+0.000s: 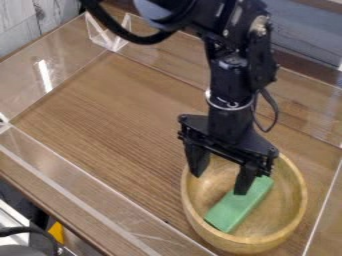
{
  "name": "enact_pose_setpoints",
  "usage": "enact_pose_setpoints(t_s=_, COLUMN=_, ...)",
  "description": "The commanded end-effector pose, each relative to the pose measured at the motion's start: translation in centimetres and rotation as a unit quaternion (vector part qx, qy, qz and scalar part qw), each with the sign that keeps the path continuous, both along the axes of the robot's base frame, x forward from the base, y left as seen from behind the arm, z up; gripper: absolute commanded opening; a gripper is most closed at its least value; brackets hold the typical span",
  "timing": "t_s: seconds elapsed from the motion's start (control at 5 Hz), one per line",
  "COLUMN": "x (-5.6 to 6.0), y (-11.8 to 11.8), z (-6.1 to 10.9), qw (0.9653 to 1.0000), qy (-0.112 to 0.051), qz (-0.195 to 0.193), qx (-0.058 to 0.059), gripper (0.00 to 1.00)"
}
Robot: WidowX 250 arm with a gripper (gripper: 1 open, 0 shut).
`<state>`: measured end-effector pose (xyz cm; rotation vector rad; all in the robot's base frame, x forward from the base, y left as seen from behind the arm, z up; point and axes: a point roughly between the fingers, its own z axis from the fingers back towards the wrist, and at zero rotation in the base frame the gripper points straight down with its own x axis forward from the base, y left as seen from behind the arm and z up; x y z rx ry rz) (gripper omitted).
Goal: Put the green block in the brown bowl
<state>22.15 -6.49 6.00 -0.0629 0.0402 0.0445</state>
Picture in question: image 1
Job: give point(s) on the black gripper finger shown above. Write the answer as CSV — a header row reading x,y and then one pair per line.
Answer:
x,y
245,178
198,157

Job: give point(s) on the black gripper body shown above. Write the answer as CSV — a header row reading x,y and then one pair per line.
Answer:
x,y
227,134

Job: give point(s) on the green rectangular block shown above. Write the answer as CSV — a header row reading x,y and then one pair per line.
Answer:
x,y
226,215

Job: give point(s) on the brown wooden bowl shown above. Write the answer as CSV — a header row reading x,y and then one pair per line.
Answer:
x,y
273,221

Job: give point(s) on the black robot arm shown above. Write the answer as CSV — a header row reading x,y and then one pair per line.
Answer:
x,y
235,30

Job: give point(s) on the yellow black device lower left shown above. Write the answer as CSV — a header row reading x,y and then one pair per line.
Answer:
x,y
56,235

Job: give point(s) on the clear acrylic enclosure wall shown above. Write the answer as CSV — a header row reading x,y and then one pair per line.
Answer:
x,y
90,145

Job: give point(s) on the clear acrylic corner bracket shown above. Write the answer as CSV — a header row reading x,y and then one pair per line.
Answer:
x,y
102,36

